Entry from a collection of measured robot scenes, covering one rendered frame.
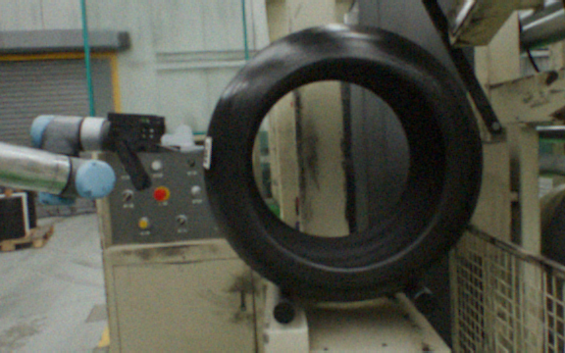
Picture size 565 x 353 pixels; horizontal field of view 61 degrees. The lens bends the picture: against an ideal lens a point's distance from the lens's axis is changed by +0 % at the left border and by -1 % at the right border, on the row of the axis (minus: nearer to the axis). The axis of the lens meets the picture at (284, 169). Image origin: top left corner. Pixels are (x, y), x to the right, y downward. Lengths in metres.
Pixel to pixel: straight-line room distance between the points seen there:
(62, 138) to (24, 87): 9.36
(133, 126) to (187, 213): 0.72
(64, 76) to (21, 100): 0.90
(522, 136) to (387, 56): 0.54
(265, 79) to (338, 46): 0.15
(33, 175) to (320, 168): 0.70
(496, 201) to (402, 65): 0.53
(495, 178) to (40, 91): 9.59
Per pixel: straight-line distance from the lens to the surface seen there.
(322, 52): 0.95
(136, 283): 1.77
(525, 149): 1.39
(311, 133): 1.30
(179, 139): 1.05
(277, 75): 0.94
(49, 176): 0.96
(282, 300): 0.99
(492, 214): 1.35
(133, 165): 1.07
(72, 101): 10.22
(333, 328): 1.16
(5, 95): 10.55
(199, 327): 1.78
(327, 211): 1.32
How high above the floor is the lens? 1.24
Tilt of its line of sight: 4 degrees down
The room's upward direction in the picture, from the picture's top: 4 degrees counter-clockwise
